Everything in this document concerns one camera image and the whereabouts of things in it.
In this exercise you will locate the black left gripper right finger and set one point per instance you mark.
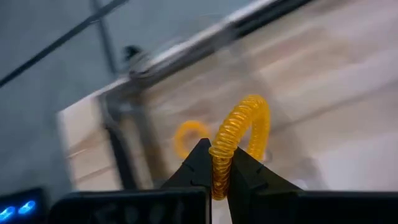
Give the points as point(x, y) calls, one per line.
point(280, 205)

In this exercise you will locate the clear plastic bin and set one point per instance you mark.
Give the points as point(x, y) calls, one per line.
point(146, 140)

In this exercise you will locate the black box with blue lights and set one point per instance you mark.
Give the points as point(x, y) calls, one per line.
point(31, 196)

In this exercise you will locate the black table edge rail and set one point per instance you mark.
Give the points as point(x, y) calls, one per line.
point(192, 43)

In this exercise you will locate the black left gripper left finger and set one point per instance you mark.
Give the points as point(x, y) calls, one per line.
point(174, 205)

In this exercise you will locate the black round frame knob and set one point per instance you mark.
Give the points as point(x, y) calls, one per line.
point(132, 51)

